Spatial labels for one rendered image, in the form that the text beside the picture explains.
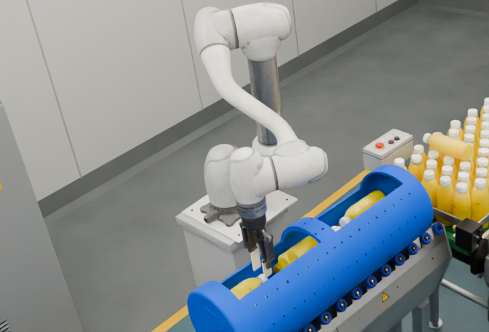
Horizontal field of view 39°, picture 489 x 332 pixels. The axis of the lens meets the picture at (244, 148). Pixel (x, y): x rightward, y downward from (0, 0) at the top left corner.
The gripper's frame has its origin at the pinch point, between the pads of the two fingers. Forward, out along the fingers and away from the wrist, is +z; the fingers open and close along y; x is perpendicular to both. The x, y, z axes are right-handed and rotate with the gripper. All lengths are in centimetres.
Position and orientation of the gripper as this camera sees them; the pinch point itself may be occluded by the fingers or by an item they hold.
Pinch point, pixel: (261, 263)
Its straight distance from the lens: 223.4
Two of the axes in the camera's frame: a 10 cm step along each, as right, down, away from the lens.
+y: 6.5, 3.0, -7.0
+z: 1.4, 8.5, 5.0
